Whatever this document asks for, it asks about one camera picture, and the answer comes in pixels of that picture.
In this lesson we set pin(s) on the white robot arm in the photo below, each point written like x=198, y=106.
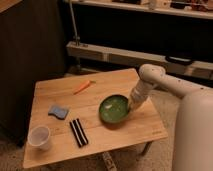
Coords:
x=193, y=140

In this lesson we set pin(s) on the metal pole stand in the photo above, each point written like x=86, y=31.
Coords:
x=76, y=37

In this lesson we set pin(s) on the white plastic cup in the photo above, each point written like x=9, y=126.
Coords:
x=39, y=137

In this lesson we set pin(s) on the wooden table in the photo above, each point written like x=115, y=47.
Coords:
x=143, y=125

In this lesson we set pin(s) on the long grey case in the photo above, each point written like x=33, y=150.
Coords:
x=136, y=59

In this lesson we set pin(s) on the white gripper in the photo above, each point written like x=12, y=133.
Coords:
x=138, y=96

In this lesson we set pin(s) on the cluttered shelf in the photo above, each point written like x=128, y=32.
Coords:
x=148, y=6

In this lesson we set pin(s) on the blue sponge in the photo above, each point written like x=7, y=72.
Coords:
x=58, y=112

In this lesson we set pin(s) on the orange toy carrot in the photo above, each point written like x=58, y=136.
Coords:
x=83, y=86

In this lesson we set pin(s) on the white patterned bottle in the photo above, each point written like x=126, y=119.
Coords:
x=109, y=163

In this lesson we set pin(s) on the green ceramic bowl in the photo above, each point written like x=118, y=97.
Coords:
x=114, y=109

